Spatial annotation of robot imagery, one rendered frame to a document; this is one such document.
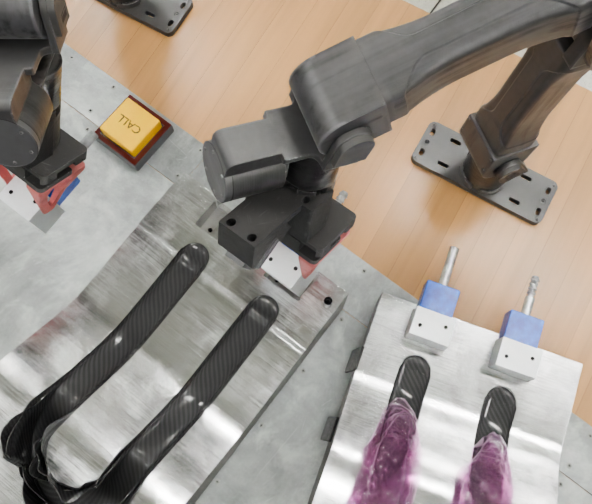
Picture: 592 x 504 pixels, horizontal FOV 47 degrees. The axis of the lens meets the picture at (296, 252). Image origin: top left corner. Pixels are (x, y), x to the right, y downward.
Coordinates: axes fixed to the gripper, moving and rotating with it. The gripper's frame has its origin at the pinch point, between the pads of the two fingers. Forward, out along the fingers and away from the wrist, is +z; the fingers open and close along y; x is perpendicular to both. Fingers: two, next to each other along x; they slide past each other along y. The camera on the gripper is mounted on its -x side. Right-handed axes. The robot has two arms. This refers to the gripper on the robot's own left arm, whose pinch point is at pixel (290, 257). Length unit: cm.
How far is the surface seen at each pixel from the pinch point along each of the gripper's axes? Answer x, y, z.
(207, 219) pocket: 1.4, -13.9, 6.3
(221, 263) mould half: -2.8, -7.8, 5.9
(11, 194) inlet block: -15.3, -29.0, 0.0
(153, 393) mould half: -18.4, -3.7, 11.8
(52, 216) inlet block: -12.8, -25.8, 3.4
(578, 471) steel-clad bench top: 10.8, 40.7, 17.5
